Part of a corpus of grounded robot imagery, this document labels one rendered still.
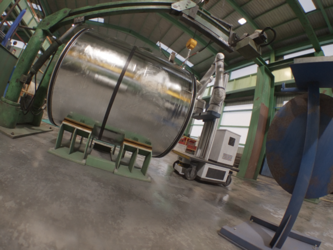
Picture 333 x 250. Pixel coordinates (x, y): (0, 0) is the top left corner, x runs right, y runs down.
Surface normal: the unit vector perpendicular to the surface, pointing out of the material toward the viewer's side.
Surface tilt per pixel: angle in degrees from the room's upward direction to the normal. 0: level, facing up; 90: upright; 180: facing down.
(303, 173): 90
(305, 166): 90
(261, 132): 90
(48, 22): 90
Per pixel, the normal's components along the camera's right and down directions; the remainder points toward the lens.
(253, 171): 0.39, 0.02
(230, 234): -0.79, -0.31
